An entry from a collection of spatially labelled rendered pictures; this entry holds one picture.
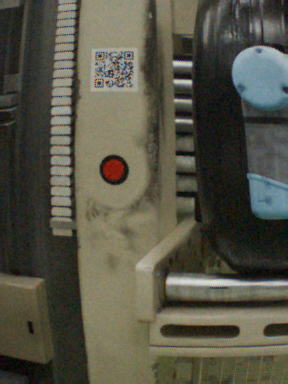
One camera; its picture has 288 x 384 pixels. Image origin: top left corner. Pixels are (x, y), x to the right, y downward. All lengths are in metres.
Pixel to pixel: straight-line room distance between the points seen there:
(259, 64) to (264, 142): 0.09
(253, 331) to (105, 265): 0.29
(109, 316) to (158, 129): 0.31
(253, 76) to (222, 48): 0.40
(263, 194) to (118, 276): 0.68
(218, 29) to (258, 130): 0.41
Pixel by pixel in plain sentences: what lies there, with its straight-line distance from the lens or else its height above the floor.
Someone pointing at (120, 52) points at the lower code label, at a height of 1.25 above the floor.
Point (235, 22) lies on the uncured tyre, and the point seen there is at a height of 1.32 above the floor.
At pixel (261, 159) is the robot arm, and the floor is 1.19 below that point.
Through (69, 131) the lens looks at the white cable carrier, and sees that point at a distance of 1.89.
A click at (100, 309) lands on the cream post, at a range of 1.93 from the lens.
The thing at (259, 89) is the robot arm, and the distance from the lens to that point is 1.23.
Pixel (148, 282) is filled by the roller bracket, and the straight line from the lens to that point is 1.77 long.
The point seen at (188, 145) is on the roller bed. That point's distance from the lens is 2.25.
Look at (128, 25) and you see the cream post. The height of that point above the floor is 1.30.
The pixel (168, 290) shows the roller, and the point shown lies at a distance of 1.81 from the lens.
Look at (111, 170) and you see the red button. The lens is 1.86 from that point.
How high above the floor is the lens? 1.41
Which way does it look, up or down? 12 degrees down
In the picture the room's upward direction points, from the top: 1 degrees counter-clockwise
